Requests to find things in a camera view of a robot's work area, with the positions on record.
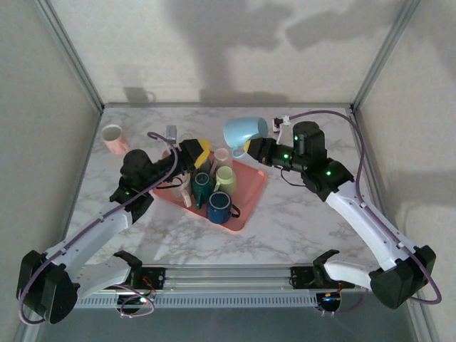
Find light blue mug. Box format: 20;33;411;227
223;116;269;160

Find white mug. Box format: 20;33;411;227
212;147;234;171

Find dark green mug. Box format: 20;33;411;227
192;170;216;209

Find light green mug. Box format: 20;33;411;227
213;165;238;196

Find pale pink mug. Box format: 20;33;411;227
167;172;193;208

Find navy blue mug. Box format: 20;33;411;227
206;191;242;224

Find salmon pink plastic tray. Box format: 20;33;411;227
152;145;269;233

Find small lit controller board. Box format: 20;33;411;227
115;294;155;316
316;292;343;316

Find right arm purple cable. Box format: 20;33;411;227
286;110;442;316

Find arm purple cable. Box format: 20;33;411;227
17;131;179;326
286;110;442;316

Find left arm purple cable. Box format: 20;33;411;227
17;131;179;326

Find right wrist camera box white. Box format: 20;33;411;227
271;114;291;143

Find aluminium back rail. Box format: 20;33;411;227
101;102;356;109

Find aluminium side rail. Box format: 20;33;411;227
55;106;105;265
348;108;410;265

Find aluminium frame post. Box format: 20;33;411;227
33;0;106;112
351;0;422;112

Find aluminium front rail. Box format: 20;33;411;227
33;262;424;295

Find grey slotted cable duct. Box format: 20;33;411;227
76;295;318;309

